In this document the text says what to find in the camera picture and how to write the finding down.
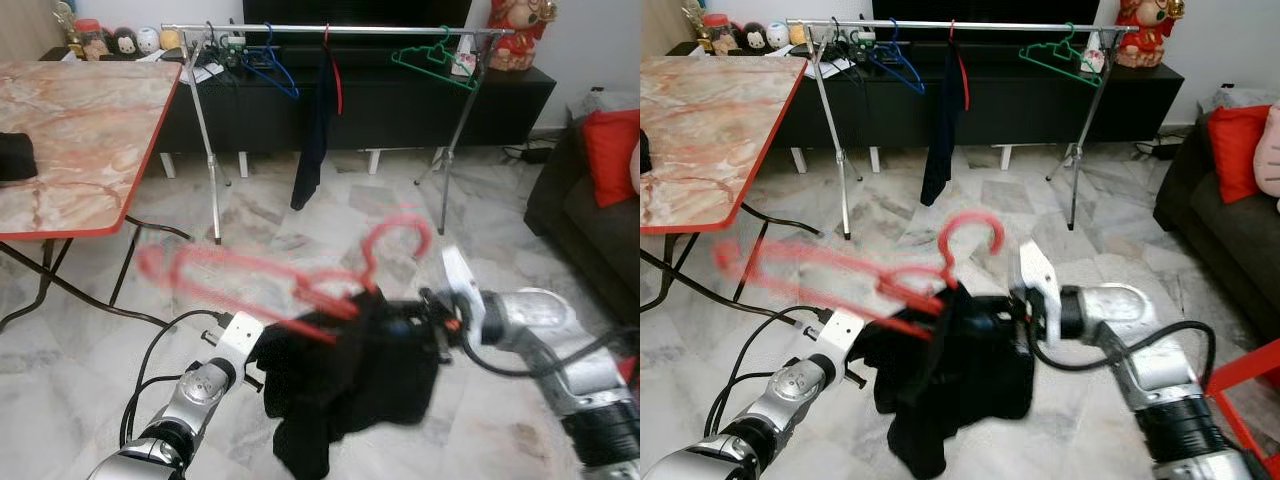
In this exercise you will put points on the red plastic hanger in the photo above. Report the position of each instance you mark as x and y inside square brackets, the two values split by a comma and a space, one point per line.
[925, 295]
[964, 85]
[339, 90]
[330, 300]

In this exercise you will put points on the blue plastic hanger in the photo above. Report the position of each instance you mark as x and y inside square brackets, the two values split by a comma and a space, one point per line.
[895, 50]
[270, 55]

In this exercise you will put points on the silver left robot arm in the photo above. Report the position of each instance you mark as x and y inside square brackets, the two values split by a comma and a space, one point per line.
[190, 400]
[790, 395]

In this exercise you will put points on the green plastic hanger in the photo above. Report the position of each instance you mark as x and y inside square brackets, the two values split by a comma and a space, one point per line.
[1060, 52]
[432, 55]

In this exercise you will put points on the dark grey sofa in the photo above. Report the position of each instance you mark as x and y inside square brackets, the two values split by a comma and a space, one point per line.
[580, 220]
[1210, 230]

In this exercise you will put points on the black power adapter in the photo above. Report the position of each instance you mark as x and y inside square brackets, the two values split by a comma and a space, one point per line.
[1160, 148]
[535, 153]

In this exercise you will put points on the navy shirt with white text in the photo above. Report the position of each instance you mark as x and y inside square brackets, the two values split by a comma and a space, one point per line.
[318, 130]
[942, 130]

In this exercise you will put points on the black TV cabinet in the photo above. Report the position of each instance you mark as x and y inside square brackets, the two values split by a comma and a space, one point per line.
[1130, 105]
[500, 110]

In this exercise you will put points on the red cushion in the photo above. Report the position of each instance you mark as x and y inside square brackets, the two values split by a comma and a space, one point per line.
[1238, 150]
[612, 155]

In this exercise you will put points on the small white hanging pouch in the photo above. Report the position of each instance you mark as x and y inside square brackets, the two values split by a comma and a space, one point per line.
[1092, 58]
[464, 63]

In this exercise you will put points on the light grey bag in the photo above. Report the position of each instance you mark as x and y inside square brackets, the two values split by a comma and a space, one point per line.
[610, 100]
[1245, 97]

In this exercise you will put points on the red lucky doll figurine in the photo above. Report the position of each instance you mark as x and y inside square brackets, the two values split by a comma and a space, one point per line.
[518, 45]
[1147, 40]

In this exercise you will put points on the silver metal clothes rack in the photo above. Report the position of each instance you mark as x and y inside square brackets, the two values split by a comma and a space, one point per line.
[380, 29]
[1010, 25]

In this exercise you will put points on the black flat-screen television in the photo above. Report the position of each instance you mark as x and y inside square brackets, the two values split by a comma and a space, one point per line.
[360, 12]
[985, 10]

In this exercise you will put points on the white paper sheets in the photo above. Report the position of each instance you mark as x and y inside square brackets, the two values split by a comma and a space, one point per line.
[832, 66]
[205, 72]

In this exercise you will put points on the marble-top folding table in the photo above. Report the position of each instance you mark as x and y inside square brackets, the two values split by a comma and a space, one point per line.
[80, 150]
[710, 150]

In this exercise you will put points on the yellow round plush toy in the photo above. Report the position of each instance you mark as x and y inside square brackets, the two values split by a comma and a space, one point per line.
[796, 35]
[170, 40]

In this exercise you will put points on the white round plush toy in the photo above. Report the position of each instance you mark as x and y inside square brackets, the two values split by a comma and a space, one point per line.
[776, 36]
[148, 40]

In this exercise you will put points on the black mouse plush toy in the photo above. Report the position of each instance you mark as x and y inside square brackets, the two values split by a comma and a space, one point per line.
[750, 38]
[124, 43]

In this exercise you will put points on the glass jar with red lid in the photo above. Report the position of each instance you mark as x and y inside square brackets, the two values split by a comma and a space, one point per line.
[90, 42]
[717, 38]

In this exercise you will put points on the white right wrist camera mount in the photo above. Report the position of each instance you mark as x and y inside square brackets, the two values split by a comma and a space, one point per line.
[460, 285]
[1035, 280]

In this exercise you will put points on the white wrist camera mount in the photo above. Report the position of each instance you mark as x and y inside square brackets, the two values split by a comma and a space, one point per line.
[460, 285]
[238, 335]
[1035, 280]
[838, 332]

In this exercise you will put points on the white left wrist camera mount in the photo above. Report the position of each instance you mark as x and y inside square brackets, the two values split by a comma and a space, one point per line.
[838, 332]
[238, 335]

